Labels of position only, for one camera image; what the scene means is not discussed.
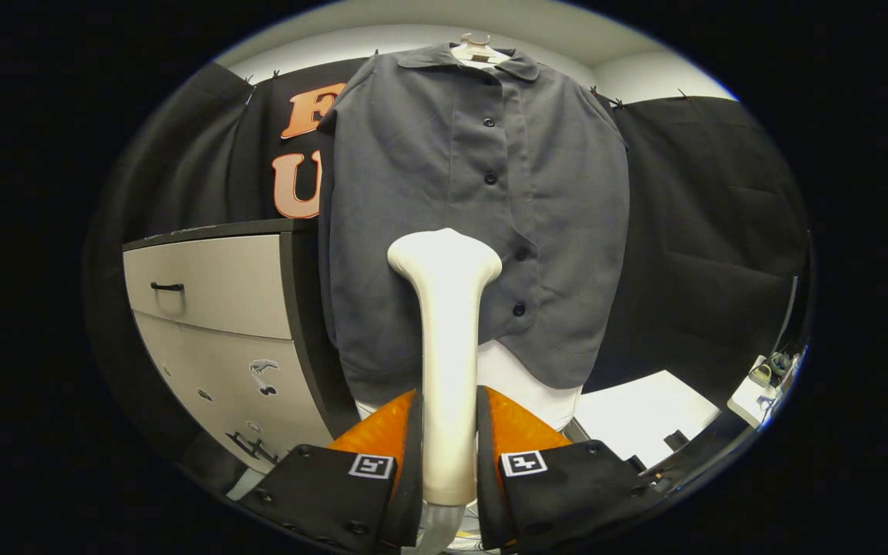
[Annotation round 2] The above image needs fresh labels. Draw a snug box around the white garment steamer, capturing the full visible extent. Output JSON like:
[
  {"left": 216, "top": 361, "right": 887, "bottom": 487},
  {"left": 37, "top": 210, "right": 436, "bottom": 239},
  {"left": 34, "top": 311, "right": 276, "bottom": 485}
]
[{"left": 387, "top": 228, "right": 503, "bottom": 555}]

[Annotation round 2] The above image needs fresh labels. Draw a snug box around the grey drawer cabinet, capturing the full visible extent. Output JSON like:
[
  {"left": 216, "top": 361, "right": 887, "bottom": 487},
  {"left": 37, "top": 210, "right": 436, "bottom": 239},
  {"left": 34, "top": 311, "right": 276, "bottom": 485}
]
[{"left": 122, "top": 218, "right": 360, "bottom": 494}]

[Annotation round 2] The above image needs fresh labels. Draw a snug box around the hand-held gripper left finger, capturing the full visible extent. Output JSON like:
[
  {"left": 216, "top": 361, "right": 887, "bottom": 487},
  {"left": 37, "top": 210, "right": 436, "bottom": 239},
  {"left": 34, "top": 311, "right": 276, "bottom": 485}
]
[{"left": 237, "top": 389, "right": 423, "bottom": 555}]

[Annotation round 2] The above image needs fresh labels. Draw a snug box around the white flat board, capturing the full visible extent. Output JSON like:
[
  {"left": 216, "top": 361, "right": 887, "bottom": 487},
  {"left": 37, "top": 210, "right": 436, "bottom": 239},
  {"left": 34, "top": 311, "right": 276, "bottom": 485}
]
[{"left": 573, "top": 370, "right": 722, "bottom": 471}]

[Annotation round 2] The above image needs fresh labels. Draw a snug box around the white side table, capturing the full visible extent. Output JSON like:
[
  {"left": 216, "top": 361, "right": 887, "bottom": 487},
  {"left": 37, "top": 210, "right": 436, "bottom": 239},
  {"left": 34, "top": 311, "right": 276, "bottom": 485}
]
[{"left": 728, "top": 353, "right": 784, "bottom": 429}]

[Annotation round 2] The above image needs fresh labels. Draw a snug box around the black monitor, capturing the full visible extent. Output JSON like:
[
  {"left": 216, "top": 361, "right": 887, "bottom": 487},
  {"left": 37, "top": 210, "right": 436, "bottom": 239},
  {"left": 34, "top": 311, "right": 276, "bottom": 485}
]
[{"left": 779, "top": 274, "right": 813, "bottom": 359}]

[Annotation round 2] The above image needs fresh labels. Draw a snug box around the cream mannequin torso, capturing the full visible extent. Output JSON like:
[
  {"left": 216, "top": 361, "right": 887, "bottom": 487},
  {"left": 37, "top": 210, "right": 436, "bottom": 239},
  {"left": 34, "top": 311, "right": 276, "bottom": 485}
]
[{"left": 355, "top": 32, "right": 584, "bottom": 432}]

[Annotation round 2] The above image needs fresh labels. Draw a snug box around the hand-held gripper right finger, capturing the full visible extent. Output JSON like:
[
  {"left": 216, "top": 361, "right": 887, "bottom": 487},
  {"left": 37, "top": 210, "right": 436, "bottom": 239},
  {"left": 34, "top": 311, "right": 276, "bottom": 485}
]
[{"left": 476, "top": 385, "right": 672, "bottom": 552}]

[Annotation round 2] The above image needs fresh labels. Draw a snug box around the black backdrop cloth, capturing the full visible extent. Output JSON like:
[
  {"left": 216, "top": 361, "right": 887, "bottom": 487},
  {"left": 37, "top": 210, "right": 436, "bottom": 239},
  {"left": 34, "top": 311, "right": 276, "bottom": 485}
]
[{"left": 86, "top": 55, "right": 811, "bottom": 409}]

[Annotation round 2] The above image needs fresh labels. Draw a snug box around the dark grey button shirt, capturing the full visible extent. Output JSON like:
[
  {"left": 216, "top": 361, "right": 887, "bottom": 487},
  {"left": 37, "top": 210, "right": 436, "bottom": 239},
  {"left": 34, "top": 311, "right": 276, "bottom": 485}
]
[{"left": 317, "top": 42, "right": 631, "bottom": 405}]

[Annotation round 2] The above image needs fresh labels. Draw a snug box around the long black drawer handle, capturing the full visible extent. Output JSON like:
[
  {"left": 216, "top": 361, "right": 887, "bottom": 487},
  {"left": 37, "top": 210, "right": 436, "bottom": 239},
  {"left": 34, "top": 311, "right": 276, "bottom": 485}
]
[{"left": 226, "top": 432, "right": 281, "bottom": 466}]

